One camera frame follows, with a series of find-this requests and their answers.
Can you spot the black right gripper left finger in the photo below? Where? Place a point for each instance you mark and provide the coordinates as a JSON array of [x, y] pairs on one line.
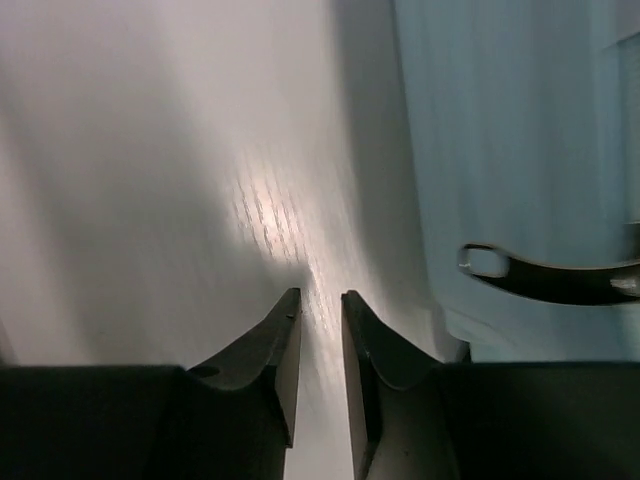
[[229, 417]]

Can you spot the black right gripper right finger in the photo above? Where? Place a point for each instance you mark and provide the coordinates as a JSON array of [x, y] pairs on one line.
[[413, 417]]

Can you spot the light blue suitcase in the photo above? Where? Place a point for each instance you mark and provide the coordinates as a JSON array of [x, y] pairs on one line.
[[524, 121]]

